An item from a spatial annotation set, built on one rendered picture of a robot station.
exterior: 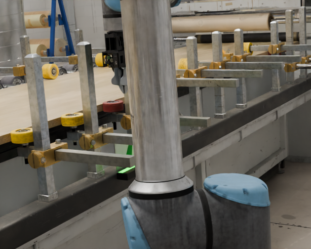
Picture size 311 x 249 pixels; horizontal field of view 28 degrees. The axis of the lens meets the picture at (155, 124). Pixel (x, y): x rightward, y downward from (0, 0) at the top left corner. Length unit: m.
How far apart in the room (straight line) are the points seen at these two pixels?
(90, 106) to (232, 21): 2.64
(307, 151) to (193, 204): 3.32
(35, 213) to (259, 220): 0.73
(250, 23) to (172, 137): 3.22
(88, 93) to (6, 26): 4.13
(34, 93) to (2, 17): 4.29
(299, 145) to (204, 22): 1.15
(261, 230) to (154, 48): 0.48
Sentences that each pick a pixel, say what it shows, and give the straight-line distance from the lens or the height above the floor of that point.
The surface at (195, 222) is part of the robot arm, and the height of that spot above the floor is 0.81.
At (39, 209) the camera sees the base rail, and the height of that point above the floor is 0.70.
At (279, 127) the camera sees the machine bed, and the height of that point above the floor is 0.33.
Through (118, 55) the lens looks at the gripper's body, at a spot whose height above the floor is 1.12.
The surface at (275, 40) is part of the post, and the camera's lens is 3.60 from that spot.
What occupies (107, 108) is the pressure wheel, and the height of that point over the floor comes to 0.89.
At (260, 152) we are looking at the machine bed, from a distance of 4.13.
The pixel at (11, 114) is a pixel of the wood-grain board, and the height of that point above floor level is 0.90.
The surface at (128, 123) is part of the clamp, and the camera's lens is 2.28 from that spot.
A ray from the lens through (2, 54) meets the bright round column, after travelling 6.17.
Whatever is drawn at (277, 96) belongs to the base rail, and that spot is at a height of 0.69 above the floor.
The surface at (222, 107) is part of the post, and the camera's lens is 2.96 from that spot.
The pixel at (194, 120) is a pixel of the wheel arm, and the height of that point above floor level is 0.85.
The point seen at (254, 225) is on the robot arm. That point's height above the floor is 0.78.
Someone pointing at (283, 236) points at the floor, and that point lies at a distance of 3.39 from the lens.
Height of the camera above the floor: 1.31
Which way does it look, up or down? 12 degrees down
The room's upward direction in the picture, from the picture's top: 4 degrees counter-clockwise
